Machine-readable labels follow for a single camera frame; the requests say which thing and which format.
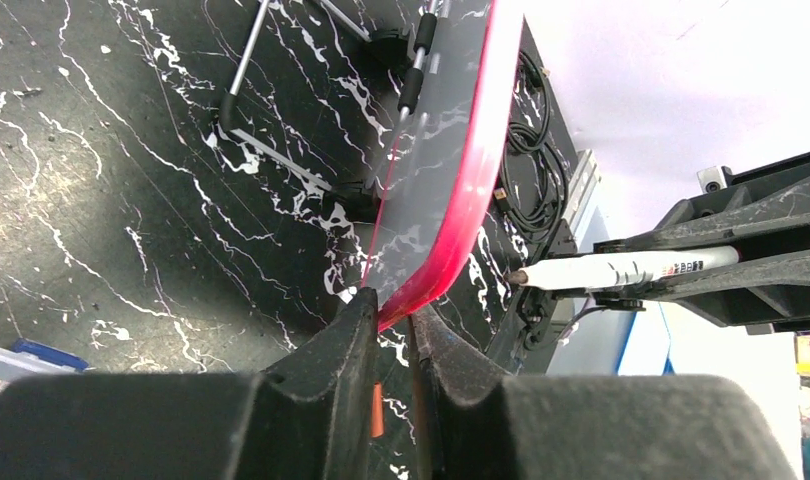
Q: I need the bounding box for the wire whiteboard stand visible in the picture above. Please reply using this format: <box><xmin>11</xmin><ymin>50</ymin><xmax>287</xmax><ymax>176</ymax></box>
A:
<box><xmin>216</xmin><ymin>1</ymin><xmax>446</xmax><ymax>223</ymax></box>

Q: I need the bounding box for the orange handled screwdriver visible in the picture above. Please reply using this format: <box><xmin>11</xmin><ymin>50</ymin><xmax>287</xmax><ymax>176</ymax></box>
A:
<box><xmin>370</xmin><ymin>382</ymin><xmax>385</xmax><ymax>438</ymax></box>

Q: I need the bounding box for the pink framed whiteboard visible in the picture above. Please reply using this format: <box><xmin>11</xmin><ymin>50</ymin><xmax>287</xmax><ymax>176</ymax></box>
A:
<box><xmin>362</xmin><ymin>1</ymin><xmax>524</xmax><ymax>330</ymax></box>

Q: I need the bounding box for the aluminium frame rail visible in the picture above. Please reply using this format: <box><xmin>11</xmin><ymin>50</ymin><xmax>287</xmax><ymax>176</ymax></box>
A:
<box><xmin>562</xmin><ymin>149</ymin><xmax>602</xmax><ymax>247</ymax></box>

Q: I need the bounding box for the white marker pen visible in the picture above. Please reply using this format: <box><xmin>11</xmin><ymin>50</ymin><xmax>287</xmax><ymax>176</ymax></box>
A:
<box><xmin>506</xmin><ymin>246</ymin><xmax>740</xmax><ymax>291</ymax></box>

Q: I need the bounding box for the coiled black cable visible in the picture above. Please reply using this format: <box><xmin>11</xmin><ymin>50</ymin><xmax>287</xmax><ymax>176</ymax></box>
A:
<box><xmin>497</xmin><ymin>49</ymin><xmax>572</xmax><ymax>243</ymax></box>

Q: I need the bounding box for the clear plastic screw box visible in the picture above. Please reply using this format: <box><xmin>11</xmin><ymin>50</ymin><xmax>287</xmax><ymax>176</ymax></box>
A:
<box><xmin>0</xmin><ymin>338</ymin><xmax>89</xmax><ymax>393</ymax></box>

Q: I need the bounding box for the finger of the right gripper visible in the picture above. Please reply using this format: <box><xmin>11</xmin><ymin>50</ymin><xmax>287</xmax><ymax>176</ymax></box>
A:
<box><xmin>633</xmin><ymin>249</ymin><xmax>810</xmax><ymax>332</ymax></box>
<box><xmin>593</xmin><ymin>163</ymin><xmax>810</xmax><ymax>255</ymax></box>

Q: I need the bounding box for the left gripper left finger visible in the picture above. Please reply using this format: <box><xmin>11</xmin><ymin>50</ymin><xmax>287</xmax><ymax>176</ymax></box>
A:
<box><xmin>0</xmin><ymin>288</ymin><xmax>378</xmax><ymax>479</ymax></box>

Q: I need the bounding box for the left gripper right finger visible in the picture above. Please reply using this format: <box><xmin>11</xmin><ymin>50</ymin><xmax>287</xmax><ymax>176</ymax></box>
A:
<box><xmin>408</xmin><ymin>307</ymin><xmax>795</xmax><ymax>479</ymax></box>

